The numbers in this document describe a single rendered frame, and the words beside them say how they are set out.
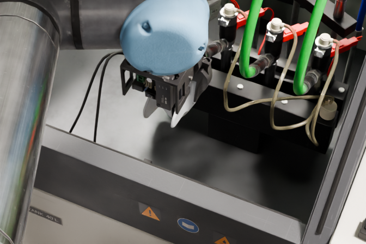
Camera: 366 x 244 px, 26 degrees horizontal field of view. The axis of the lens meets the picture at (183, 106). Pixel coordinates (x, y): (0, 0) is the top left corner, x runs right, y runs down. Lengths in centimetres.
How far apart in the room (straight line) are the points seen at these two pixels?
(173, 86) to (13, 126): 37
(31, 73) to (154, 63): 13
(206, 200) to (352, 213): 23
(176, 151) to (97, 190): 18
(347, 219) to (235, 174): 28
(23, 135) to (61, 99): 101
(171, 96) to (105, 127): 62
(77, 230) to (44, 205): 8
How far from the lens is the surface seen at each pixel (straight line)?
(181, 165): 144
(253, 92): 135
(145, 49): 67
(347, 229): 122
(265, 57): 126
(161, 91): 88
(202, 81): 94
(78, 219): 150
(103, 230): 149
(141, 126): 149
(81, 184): 138
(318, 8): 107
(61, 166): 136
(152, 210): 133
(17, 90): 57
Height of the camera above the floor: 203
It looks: 52 degrees down
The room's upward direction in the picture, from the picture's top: straight up
